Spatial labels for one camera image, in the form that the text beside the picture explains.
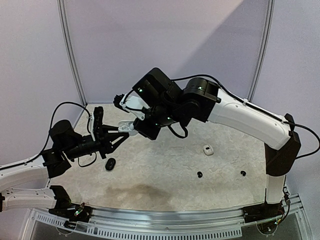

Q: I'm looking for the aluminium frame post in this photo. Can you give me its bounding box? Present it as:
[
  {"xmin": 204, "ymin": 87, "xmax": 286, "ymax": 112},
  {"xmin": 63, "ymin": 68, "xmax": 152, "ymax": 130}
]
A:
[
  {"xmin": 247, "ymin": 0, "xmax": 275, "ymax": 102},
  {"xmin": 56, "ymin": 0, "xmax": 88, "ymax": 106}
]

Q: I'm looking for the black earbud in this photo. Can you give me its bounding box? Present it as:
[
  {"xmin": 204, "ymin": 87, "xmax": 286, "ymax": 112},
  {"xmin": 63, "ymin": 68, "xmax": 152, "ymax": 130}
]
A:
[
  {"xmin": 197, "ymin": 171, "xmax": 203, "ymax": 178},
  {"xmin": 240, "ymin": 170, "xmax": 247, "ymax": 177}
]

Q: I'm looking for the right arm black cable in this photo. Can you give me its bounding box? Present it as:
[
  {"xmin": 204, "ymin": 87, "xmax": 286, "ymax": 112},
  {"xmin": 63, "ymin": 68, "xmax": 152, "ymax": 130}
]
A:
[{"xmin": 123, "ymin": 73, "xmax": 320, "ymax": 160}]

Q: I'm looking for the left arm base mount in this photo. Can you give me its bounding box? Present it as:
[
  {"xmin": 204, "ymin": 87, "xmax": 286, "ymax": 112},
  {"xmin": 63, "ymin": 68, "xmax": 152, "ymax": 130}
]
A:
[{"xmin": 48, "ymin": 185, "xmax": 93, "ymax": 223}]

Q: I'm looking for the black oval charging case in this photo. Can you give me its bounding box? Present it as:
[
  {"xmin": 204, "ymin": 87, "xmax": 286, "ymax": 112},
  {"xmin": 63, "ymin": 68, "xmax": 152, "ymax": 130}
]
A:
[{"xmin": 105, "ymin": 157, "xmax": 116, "ymax": 172}]

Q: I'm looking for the small white oval case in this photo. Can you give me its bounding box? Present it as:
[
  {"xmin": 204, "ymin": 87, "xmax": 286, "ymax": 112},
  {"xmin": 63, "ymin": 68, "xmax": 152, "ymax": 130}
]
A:
[{"xmin": 118, "ymin": 120, "xmax": 138, "ymax": 136}]

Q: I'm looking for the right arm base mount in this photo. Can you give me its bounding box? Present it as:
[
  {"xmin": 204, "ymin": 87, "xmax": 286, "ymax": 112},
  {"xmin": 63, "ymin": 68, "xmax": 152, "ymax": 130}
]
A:
[{"xmin": 241, "ymin": 186, "xmax": 291, "ymax": 225}]

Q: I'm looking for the left aluminium frame post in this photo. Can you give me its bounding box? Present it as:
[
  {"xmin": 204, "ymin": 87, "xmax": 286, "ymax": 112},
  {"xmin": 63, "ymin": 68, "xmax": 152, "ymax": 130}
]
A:
[{"xmin": 56, "ymin": 0, "xmax": 88, "ymax": 106}]

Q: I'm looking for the right aluminium frame post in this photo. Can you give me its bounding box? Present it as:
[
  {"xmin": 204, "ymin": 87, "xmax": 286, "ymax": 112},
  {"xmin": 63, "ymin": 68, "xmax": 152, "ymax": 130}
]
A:
[{"xmin": 247, "ymin": 0, "xmax": 275, "ymax": 102}]

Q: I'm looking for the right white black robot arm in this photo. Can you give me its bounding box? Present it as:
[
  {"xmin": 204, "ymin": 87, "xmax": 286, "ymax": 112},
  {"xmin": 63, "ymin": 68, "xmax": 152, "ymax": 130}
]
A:
[{"xmin": 123, "ymin": 67, "xmax": 301, "ymax": 218}]

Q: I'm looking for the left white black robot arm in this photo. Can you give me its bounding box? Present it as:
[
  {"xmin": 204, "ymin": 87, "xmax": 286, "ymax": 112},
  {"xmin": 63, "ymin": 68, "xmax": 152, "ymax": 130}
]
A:
[{"xmin": 0, "ymin": 119, "xmax": 135, "ymax": 217}]

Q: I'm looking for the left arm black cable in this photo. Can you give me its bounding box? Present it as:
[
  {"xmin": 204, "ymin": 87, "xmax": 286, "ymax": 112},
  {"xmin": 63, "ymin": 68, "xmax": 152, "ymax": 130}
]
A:
[{"xmin": 0, "ymin": 101, "xmax": 98, "ymax": 171}]

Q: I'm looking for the black earbud right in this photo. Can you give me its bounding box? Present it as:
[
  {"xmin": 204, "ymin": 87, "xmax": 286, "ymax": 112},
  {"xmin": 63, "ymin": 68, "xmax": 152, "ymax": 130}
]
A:
[{"xmin": 240, "ymin": 170, "xmax": 247, "ymax": 177}]

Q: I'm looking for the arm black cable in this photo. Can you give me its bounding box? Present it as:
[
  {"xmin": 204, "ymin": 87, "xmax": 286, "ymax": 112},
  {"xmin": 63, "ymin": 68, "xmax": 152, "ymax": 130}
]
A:
[
  {"xmin": 123, "ymin": 73, "xmax": 320, "ymax": 160},
  {"xmin": 0, "ymin": 101, "xmax": 98, "ymax": 171}
]

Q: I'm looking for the white earbud charging case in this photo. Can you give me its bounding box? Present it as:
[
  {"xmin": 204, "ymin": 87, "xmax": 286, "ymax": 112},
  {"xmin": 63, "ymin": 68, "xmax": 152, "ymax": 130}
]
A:
[{"xmin": 202, "ymin": 144, "xmax": 214, "ymax": 156}]

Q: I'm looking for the aluminium front rail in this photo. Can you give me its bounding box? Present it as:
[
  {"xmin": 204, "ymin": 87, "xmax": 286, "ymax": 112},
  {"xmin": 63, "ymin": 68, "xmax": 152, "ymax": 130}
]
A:
[{"xmin": 22, "ymin": 194, "xmax": 313, "ymax": 240}]

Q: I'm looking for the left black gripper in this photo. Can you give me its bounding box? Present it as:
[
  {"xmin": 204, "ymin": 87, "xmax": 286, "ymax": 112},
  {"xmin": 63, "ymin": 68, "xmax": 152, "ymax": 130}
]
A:
[{"xmin": 64, "ymin": 124, "xmax": 129, "ymax": 160}]

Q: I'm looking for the black earbud centre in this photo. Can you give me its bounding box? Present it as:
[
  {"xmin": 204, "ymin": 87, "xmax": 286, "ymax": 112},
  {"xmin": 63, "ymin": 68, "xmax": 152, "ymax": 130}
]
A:
[{"xmin": 197, "ymin": 171, "xmax": 203, "ymax": 178}]

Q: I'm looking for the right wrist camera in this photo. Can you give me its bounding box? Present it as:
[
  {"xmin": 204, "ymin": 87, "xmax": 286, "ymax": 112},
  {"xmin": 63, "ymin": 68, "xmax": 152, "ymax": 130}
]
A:
[{"xmin": 113, "ymin": 93, "xmax": 149, "ymax": 121}]

